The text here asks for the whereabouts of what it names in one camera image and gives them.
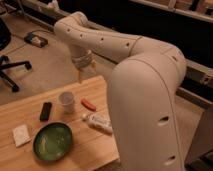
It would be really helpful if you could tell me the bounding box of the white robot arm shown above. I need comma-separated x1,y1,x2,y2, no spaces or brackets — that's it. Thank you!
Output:
54,12,186,171

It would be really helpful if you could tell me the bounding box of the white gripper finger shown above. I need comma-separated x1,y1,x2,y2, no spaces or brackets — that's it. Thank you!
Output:
77,69,83,84
90,62,96,72

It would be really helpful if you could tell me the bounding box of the green round plate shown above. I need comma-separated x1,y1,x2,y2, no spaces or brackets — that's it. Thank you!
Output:
33,122,74,162

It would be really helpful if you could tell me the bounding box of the white folded cloth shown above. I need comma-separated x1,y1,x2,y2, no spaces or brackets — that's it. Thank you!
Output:
12,125,30,147

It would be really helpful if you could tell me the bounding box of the white paper cup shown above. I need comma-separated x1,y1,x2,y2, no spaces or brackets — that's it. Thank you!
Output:
58,92,75,114

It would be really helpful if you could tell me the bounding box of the black office chair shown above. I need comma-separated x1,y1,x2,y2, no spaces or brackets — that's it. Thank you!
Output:
0,18,32,92

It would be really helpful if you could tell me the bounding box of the black remote control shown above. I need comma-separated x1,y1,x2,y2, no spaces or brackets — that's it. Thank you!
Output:
40,102,52,121

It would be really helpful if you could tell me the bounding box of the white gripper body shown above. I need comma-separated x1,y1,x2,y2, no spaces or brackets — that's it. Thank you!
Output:
71,50,92,69

